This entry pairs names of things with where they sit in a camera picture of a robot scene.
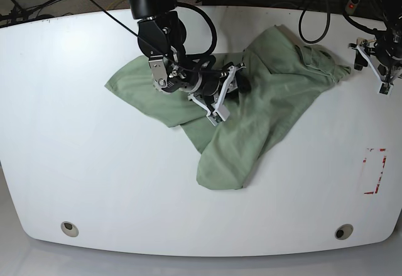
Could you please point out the red tape rectangle marking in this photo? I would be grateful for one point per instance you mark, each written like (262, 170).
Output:
(372, 170)

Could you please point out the left table grommet hole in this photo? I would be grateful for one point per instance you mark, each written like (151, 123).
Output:
(69, 229)

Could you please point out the right table grommet hole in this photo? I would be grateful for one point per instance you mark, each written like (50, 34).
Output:
(343, 232)

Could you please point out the black power strip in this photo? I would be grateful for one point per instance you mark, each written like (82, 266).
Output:
(351, 6)

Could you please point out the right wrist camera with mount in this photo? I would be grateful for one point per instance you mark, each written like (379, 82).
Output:
(221, 113)

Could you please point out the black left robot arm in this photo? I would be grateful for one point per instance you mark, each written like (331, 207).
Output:
(391, 17)

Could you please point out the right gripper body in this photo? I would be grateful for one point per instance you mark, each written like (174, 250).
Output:
(211, 86)

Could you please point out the table grommet hole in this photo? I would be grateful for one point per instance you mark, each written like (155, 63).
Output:
(69, 229)
(343, 232)

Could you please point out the green T-shirt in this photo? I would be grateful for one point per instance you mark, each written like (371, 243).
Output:
(286, 77)

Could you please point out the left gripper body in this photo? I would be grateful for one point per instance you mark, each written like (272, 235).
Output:
(387, 50)

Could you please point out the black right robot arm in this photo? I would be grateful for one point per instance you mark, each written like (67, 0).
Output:
(161, 38)

